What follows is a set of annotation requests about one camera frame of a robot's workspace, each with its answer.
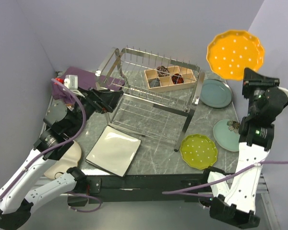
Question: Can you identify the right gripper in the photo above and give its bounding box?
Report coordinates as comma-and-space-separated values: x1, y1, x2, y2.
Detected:
241, 67, 280, 117

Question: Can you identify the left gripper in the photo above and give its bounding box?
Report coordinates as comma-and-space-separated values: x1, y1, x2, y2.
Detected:
67, 86, 124, 136

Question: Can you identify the orange plate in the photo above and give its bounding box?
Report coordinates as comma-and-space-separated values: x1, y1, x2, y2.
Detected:
206, 30, 265, 81

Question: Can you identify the teal round plate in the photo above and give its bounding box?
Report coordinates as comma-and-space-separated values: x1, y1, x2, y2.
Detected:
200, 79, 233, 108

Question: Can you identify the square cream plate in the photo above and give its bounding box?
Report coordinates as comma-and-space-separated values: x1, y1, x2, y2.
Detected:
85, 126, 141, 172
85, 160, 127, 177

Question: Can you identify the mint floral plate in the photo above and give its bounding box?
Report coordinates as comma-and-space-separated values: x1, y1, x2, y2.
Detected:
213, 119, 240, 152

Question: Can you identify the cream round bowl plate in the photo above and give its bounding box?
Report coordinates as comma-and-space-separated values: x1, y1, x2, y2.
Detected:
44, 141, 82, 180

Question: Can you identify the green polka dot plate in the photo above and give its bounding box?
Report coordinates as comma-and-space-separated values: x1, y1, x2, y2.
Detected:
180, 134, 218, 170

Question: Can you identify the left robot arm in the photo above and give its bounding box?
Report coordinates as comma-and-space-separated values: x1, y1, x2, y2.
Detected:
0, 89, 123, 230

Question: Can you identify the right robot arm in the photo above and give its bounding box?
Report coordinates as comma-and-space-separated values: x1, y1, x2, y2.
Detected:
201, 68, 288, 230

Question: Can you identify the metal dish rack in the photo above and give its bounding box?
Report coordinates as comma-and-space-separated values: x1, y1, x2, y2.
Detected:
95, 47, 205, 151

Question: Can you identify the purple cloth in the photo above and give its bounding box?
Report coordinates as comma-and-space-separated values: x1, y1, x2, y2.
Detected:
51, 67, 125, 104

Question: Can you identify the grey fabric roll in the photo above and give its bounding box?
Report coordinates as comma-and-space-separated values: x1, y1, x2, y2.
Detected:
149, 78, 160, 88

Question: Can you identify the wooden compartment tray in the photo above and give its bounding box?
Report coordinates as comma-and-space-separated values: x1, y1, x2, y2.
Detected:
144, 66, 198, 92

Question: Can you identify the patterned fabric roll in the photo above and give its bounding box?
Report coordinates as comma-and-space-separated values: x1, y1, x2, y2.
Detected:
156, 66, 169, 77

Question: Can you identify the red black fabric roll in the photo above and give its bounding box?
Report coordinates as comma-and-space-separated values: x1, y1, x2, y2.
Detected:
171, 73, 184, 84

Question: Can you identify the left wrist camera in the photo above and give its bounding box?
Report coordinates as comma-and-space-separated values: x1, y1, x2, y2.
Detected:
54, 75, 83, 96

